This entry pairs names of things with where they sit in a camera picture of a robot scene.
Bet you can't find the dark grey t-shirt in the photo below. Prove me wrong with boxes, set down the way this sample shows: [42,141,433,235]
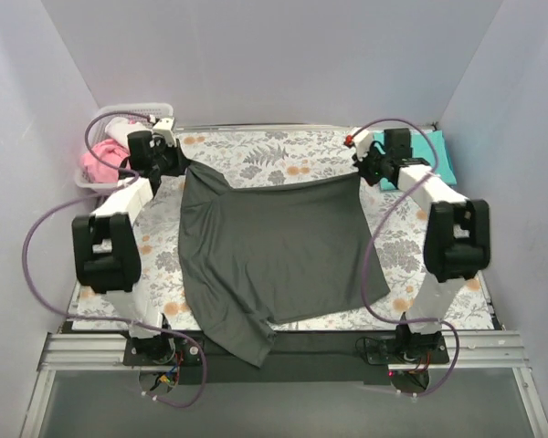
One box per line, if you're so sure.
[177,162,389,366]

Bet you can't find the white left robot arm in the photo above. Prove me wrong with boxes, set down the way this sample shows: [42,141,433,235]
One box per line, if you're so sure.
[71,128,189,365]

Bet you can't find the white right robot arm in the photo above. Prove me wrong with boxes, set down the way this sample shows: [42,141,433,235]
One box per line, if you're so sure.
[344,128,490,372]

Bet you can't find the white plastic laundry basket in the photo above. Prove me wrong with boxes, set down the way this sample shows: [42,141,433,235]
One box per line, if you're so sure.
[74,102,174,195]

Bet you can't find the pink crumpled t-shirt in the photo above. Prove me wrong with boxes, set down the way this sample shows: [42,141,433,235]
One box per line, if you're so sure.
[79,139,130,183]

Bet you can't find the folded teal t-shirt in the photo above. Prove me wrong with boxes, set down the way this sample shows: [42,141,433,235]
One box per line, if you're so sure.
[373,129,457,186]

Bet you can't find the white crumpled t-shirt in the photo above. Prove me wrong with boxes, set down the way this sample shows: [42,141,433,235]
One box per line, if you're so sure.
[104,117,150,150]

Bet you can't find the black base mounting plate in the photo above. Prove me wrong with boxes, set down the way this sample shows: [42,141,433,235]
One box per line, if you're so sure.
[121,331,450,388]

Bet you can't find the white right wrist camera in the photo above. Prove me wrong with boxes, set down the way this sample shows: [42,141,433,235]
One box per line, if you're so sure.
[343,129,374,160]

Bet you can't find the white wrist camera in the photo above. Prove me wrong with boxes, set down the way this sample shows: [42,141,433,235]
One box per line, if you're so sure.
[343,129,374,160]
[152,117,175,145]

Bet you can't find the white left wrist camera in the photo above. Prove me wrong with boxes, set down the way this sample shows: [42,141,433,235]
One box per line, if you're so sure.
[152,117,175,145]

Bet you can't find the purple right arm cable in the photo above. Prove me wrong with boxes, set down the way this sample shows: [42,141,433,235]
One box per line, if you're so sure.
[346,118,461,399]

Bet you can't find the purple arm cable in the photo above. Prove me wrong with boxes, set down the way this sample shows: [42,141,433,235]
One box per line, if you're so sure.
[346,118,461,399]
[21,106,207,410]

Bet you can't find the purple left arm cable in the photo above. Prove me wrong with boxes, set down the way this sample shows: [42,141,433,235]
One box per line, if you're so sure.
[21,106,207,410]

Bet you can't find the aluminium frame rail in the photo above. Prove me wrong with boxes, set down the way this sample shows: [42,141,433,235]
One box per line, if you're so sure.
[22,330,548,437]

